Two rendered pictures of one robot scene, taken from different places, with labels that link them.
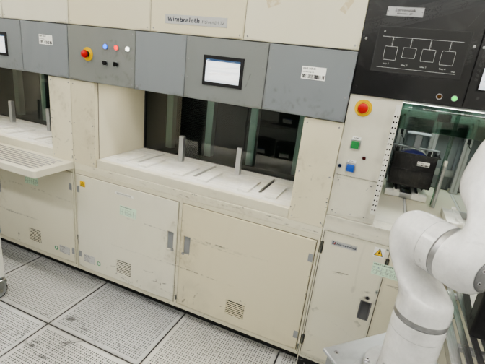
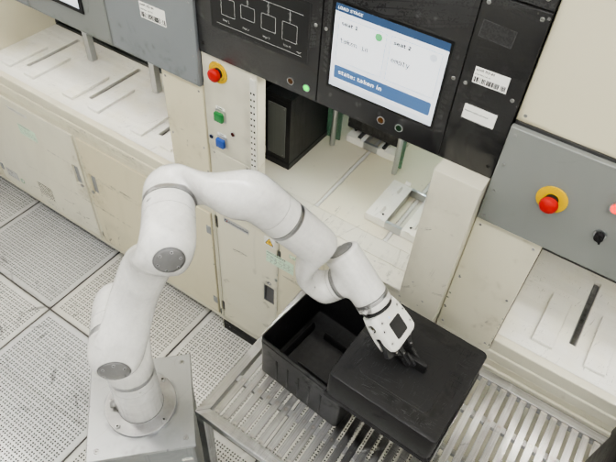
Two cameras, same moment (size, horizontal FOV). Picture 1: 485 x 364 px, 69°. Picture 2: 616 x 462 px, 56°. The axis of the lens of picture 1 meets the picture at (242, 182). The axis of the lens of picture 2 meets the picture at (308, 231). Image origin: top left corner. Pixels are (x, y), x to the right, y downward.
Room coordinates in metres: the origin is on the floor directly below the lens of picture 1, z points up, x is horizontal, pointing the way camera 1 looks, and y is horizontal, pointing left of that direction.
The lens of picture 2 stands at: (0.08, -0.99, 2.28)
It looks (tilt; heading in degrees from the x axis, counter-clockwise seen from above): 47 degrees down; 10
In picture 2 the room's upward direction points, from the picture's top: 5 degrees clockwise
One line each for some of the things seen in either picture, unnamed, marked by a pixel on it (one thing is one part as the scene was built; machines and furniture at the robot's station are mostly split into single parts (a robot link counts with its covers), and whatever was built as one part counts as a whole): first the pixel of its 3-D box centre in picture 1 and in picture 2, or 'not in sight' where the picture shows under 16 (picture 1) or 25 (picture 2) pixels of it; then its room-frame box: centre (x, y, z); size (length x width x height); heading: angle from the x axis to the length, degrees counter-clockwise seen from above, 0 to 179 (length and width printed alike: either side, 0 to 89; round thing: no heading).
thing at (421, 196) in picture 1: (404, 189); (382, 133); (1.93, -0.93, 0.89); 0.22 x 0.21 x 0.04; 159
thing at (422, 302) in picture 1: (423, 265); (122, 333); (0.74, -0.44, 1.07); 0.19 x 0.12 x 0.24; 22
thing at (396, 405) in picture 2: not in sight; (407, 370); (0.85, -1.13, 1.02); 0.29 x 0.29 x 0.13; 68
